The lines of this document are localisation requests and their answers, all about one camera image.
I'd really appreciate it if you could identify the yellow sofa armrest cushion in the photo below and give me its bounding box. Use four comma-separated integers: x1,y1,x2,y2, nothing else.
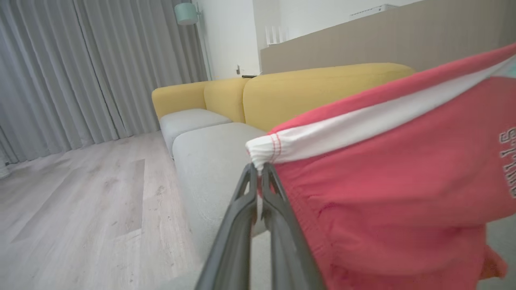
152,81,210,120

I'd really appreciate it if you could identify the red Bulls 23 jersey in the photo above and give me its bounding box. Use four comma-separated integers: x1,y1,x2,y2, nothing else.
245,42,516,290

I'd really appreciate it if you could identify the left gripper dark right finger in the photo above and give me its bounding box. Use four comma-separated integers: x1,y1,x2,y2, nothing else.
261,162,325,290

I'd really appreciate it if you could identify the short yellow sofa backrest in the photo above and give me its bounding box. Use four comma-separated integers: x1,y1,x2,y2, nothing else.
204,77,251,124

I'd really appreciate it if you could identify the grey sofa back cushion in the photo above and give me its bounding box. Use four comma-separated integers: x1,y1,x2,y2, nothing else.
172,122,268,262

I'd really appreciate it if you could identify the large grey sofa seat cushion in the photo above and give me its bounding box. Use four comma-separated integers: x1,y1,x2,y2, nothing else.
155,215,516,290

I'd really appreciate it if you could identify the mint green floor lamp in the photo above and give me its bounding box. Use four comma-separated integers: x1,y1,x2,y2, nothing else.
174,0,213,81

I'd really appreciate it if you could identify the grey pleated curtain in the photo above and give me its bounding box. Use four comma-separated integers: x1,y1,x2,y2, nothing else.
0,0,212,166

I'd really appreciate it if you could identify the beige partition wall panel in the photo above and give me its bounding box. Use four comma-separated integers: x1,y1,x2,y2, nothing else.
260,0,516,75

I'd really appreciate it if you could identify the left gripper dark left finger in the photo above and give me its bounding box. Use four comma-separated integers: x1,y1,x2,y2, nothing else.
195,163,258,290

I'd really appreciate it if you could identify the white flat box device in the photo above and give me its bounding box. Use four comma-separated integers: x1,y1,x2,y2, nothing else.
349,4,399,21

